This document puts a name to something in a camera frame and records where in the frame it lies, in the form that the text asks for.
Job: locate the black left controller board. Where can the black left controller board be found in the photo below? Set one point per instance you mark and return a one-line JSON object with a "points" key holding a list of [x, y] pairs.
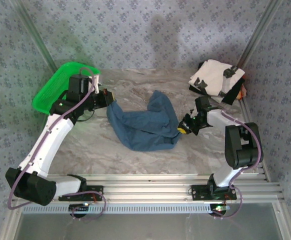
{"points": [[79, 208]]}

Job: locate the black controller board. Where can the black controller board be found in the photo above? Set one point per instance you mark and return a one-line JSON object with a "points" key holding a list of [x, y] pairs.
{"points": [[219, 208], [79, 208]]}

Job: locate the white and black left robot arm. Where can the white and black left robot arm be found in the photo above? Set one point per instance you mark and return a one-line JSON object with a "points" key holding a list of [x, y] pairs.
{"points": [[50, 145]]}

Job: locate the blue t-shirt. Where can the blue t-shirt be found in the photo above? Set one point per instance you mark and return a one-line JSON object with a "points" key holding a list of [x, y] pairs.
{"points": [[145, 127]]}

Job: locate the orange garment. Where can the orange garment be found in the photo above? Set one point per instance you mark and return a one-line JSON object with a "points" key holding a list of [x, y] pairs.
{"points": [[243, 91]]}

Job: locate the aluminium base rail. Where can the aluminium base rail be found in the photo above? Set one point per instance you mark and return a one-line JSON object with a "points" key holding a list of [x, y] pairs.
{"points": [[148, 187]]}

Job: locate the black right controller board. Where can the black right controller board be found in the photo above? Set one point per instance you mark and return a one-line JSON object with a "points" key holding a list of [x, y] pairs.
{"points": [[219, 208]]}

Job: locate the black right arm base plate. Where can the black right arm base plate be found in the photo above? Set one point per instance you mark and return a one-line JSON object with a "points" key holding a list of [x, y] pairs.
{"points": [[198, 193]]}

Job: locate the aluminium upright post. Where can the aluminium upright post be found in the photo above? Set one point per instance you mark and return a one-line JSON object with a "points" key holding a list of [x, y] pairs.
{"points": [[35, 37], [260, 30]]}

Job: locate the green plastic basket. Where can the green plastic basket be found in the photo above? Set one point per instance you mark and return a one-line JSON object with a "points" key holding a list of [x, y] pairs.
{"points": [[53, 87]]}

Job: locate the aluminium side rail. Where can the aluminium side rail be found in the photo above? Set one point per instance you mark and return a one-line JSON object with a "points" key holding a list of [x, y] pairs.
{"points": [[41, 132], [246, 112]]}

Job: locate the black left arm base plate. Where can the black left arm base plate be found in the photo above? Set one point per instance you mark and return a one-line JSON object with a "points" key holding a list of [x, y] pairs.
{"points": [[95, 192]]}

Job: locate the grey metal-framed panel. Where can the grey metal-framed panel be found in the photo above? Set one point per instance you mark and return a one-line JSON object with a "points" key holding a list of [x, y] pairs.
{"points": [[145, 227]]}

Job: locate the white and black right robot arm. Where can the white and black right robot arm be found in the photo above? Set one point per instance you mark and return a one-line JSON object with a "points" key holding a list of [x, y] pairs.
{"points": [[240, 145]]}

